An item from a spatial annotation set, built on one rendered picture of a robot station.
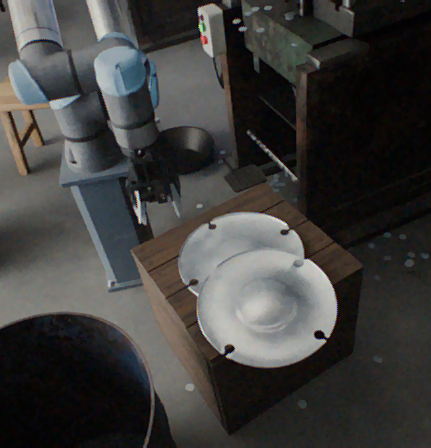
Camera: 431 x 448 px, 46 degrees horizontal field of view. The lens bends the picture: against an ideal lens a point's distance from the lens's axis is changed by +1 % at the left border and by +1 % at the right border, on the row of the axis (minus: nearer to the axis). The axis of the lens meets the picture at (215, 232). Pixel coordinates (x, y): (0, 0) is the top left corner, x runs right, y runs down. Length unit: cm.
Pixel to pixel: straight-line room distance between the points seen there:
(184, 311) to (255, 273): 18
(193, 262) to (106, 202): 35
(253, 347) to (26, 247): 112
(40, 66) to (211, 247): 55
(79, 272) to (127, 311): 26
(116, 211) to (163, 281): 34
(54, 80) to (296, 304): 63
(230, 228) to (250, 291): 22
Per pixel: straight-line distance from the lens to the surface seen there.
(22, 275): 183
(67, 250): 184
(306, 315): 105
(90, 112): 127
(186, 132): 215
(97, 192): 137
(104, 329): 98
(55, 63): 93
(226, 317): 105
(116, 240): 149
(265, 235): 121
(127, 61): 82
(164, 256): 120
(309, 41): 135
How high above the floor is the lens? 121
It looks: 44 degrees down
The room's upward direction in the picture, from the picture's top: 10 degrees counter-clockwise
